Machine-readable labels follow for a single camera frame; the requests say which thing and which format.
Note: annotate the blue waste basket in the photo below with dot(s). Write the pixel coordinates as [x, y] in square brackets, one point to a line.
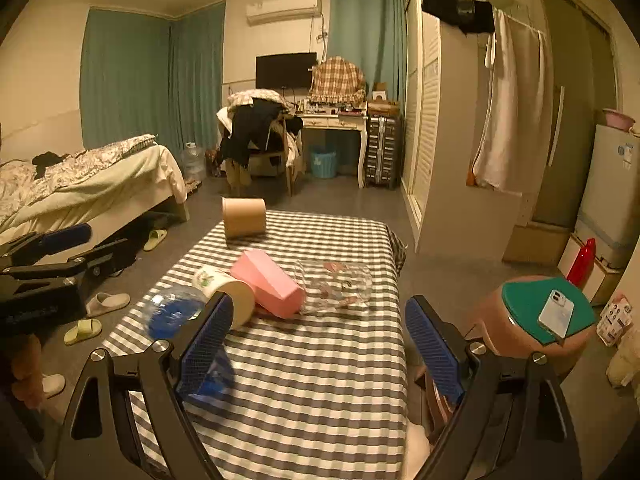
[323, 161]

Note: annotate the brown paper cup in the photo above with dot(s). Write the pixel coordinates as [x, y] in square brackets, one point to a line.
[244, 217]

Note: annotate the pink box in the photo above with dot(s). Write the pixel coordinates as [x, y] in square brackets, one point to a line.
[267, 280]

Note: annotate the printed paper bag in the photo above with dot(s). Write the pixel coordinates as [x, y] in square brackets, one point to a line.
[615, 320]

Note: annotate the chair piled with clothes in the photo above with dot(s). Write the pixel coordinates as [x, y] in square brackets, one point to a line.
[252, 130]

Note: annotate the white desk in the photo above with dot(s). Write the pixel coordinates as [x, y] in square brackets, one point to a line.
[332, 122]

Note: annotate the green slipper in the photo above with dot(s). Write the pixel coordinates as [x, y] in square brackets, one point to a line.
[82, 331]
[156, 239]

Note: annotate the red bottle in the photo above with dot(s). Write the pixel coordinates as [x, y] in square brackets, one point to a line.
[582, 265]

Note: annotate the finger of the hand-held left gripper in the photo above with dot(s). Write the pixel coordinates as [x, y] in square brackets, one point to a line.
[67, 237]
[97, 260]

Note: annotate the white slipper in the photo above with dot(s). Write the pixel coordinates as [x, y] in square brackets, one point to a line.
[107, 304]
[52, 385]

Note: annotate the brown stool with green top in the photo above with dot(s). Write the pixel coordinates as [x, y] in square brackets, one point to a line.
[495, 325]

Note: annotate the white wardrobe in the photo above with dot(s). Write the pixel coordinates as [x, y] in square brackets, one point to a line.
[450, 135]

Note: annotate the light blue smartphone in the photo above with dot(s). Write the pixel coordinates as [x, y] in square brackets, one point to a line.
[556, 312]

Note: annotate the plaid cloth cover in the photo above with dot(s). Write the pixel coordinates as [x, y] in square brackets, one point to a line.
[337, 80]

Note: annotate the clear blue plastic bottle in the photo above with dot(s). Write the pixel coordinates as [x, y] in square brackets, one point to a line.
[167, 310]

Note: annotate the white air conditioner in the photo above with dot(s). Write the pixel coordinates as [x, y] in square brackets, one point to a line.
[283, 8]

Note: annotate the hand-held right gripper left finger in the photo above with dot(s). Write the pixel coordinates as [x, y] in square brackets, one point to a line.
[207, 332]

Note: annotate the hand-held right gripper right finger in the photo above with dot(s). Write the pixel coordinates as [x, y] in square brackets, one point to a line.
[432, 342]

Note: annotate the bed with floral bedding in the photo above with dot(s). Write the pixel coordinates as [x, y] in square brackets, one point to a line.
[90, 185]

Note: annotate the pink basin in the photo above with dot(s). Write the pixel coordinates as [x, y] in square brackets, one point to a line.
[619, 117]

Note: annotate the clear glass cup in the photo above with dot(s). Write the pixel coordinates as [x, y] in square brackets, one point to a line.
[335, 287]

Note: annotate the black hanging cloth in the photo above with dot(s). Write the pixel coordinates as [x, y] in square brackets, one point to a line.
[455, 7]

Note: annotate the checkered tablecloth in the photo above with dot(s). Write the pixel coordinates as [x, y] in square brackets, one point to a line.
[310, 385]

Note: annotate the person's left hand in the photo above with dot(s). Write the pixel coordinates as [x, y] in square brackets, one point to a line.
[27, 370]

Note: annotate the teal curtain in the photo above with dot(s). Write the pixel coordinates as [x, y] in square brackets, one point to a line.
[125, 75]
[367, 35]
[197, 75]

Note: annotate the white fridge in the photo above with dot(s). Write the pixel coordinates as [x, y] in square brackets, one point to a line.
[607, 190]

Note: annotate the cardboard box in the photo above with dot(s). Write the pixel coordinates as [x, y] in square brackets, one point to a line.
[537, 245]

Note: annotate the black television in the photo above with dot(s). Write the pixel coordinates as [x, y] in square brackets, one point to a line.
[285, 70]

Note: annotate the grey door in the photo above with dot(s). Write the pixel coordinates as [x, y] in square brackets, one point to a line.
[575, 100]

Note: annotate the clear water jug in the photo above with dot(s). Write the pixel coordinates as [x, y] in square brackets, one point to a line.
[193, 161]

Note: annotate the white hanging towel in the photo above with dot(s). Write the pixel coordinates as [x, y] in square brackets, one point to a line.
[507, 110]

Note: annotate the white printed paper cup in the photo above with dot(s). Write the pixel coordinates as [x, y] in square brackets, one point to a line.
[220, 282]

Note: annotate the dark patterned suitcase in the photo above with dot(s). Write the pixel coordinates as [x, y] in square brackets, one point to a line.
[382, 150]

